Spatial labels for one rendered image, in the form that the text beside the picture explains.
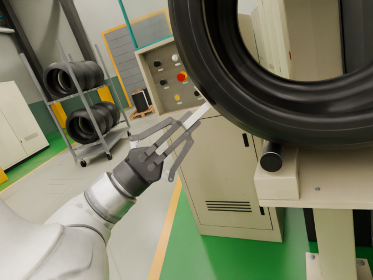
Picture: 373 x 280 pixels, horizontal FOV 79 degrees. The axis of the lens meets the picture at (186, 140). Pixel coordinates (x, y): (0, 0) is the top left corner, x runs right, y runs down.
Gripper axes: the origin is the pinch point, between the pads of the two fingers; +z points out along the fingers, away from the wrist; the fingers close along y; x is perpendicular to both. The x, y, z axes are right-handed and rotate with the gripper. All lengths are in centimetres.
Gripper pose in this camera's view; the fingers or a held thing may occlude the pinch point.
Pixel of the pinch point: (195, 116)
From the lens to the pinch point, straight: 48.0
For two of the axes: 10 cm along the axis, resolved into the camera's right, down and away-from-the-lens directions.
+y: 6.9, 7.2, 0.4
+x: 1.2, -0.6, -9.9
